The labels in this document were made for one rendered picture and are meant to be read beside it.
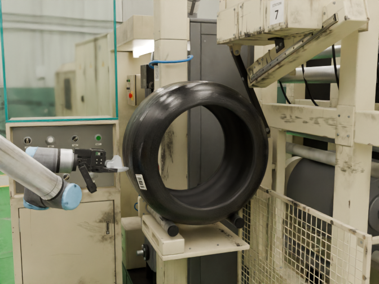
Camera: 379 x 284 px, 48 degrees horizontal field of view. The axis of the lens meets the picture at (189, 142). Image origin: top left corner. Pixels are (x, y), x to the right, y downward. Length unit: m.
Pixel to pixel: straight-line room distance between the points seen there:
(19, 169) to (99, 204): 1.01
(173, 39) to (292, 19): 0.66
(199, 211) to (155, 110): 0.42
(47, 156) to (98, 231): 0.86
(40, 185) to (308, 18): 1.02
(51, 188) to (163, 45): 0.85
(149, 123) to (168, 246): 0.48
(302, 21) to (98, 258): 1.60
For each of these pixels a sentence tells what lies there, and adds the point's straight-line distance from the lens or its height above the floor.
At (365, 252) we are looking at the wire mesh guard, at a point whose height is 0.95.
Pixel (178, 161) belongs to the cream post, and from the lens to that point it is 1.97.
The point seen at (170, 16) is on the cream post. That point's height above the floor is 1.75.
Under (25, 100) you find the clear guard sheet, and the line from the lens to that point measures 2.23.
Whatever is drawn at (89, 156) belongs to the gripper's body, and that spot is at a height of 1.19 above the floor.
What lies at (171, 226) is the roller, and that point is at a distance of 1.63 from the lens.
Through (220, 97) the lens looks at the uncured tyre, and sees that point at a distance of 1.61.
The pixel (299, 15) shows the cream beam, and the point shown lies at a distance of 1.49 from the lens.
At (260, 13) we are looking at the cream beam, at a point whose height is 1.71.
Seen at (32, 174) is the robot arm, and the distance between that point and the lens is 1.38.
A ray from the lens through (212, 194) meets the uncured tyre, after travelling 1.93.
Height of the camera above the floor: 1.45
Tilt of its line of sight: 8 degrees down
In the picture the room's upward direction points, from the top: straight up
